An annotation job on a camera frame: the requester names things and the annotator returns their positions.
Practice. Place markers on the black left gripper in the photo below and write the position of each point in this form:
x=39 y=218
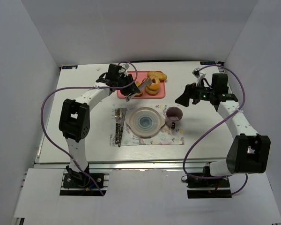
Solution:
x=129 y=85

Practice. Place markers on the blue left corner sticker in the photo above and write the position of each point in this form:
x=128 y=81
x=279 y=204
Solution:
x=69 y=67

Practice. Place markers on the metal serving tongs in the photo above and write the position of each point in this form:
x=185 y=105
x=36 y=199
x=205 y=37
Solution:
x=141 y=86

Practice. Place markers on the seeded bread slice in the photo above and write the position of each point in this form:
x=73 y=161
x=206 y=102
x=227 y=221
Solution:
x=138 y=84

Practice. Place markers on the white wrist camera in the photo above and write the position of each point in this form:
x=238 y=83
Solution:
x=124 y=67
x=197 y=72

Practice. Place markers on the metal knife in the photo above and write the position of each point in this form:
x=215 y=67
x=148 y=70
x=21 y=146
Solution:
x=122 y=120

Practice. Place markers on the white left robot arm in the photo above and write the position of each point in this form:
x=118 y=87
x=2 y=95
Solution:
x=75 y=114

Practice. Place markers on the lower donut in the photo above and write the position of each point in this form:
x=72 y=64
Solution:
x=151 y=92

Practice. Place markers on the metal fork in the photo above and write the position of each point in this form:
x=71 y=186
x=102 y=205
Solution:
x=118 y=117

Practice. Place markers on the pink plastic tray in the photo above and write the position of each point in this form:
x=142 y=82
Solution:
x=142 y=75

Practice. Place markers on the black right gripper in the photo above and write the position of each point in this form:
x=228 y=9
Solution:
x=191 y=93

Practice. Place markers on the oval bread roll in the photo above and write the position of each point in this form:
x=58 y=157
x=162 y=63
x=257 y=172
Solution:
x=161 y=76

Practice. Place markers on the round plate with handles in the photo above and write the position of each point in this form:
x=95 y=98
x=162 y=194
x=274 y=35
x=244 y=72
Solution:
x=145 y=122

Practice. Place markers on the purple mug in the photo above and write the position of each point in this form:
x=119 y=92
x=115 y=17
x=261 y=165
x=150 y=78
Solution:
x=173 y=117

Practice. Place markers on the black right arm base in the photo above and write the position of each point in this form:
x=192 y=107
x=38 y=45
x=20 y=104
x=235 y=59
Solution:
x=206 y=189

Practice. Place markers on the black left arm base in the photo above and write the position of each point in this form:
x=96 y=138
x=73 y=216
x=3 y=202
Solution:
x=77 y=184

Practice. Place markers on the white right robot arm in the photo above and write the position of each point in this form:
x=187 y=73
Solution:
x=250 y=150

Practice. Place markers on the floral placemat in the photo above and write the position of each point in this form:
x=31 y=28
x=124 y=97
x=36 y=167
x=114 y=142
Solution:
x=165 y=136

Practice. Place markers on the blue right corner sticker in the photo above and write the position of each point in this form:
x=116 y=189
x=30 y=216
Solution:
x=207 y=63

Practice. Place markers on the glazed top donut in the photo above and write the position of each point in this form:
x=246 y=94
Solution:
x=155 y=85

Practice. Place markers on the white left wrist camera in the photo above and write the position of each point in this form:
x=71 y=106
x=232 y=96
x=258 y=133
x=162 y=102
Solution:
x=124 y=67

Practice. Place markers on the blue corner sticker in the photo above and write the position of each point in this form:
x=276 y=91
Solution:
x=207 y=63
x=69 y=67

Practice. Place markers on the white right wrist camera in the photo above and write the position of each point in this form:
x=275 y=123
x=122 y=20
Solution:
x=197 y=72

